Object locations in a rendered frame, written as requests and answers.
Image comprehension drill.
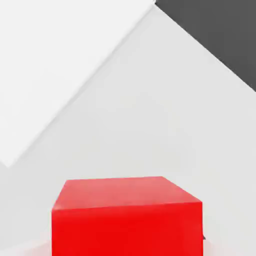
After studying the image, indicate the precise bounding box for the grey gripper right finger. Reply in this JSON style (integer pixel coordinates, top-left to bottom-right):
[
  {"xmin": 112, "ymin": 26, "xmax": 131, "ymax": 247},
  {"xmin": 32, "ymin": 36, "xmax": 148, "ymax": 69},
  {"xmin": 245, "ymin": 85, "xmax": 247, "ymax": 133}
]
[{"xmin": 202, "ymin": 234, "xmax": 215, "ymax": 256}]

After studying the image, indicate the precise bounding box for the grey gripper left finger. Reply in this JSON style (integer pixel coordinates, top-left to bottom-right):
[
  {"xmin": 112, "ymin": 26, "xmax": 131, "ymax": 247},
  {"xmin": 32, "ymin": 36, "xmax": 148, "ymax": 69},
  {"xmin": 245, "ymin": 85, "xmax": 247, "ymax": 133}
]
[{"xmin": 24, "ymin": 239, "xmax": 53, "ymax": 256}]

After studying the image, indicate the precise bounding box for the small red cube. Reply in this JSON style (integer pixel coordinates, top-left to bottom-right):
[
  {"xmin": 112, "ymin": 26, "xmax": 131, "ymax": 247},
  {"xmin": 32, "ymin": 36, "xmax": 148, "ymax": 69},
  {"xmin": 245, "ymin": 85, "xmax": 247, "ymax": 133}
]
[{"xmin": 51, "ymin": 176, "xmax": 204, "ymax": 256}]

